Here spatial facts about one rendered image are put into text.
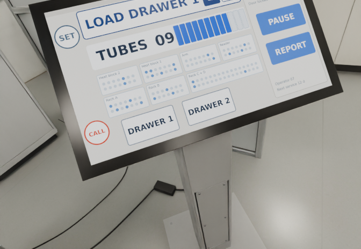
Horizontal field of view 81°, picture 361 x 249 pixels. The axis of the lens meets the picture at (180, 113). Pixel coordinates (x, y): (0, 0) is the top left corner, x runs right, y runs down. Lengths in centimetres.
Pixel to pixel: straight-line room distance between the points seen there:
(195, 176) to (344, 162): 125
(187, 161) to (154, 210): 88
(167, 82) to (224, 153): 32
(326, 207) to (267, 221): 34
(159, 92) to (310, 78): 30
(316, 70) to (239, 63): 16
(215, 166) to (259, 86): 31
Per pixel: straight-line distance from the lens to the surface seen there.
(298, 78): 47
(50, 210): 177
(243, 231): 130
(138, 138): 37
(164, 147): 37
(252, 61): 43
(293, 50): 48
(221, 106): 39
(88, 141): 38
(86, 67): 40
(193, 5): 44
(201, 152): 58
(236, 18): 45
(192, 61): 39
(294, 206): 145
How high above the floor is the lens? 124
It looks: 38 degrees down
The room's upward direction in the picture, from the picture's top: 11 degrees counter-clockwise
